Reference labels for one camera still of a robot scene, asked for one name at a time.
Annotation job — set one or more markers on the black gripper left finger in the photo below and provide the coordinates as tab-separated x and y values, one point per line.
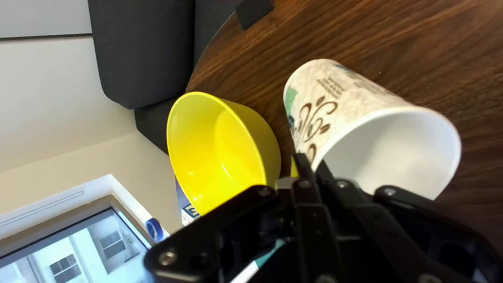
252	229

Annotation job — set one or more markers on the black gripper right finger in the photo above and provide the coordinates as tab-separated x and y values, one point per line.
409	236

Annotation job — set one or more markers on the printed white paper cup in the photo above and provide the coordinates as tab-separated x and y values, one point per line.
378	130

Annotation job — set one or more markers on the small white carton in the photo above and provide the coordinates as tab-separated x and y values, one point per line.
185	206

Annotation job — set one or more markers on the yellow plastic bowl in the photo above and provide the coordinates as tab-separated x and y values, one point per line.
221	151

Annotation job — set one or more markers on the blue round lid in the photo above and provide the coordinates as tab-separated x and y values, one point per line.
156	229

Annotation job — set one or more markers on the dark grey chair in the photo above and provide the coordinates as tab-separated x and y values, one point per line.
142	52

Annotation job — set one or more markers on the large window with frame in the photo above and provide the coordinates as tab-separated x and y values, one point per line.
64	245

